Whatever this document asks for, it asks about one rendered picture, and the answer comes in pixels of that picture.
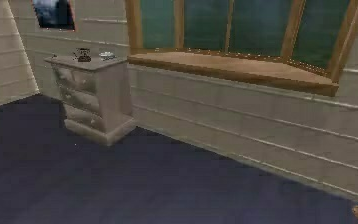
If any small white bowl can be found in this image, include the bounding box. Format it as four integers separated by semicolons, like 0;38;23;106
98;51;117;62

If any dark framed wall picture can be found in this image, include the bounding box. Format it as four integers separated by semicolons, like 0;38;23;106
31;0;77;32

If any pale grey chest of drawers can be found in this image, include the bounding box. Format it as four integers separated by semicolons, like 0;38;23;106
43;55;137;147

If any wooden framed bay window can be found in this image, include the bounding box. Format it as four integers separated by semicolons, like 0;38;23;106
124;0;358;98

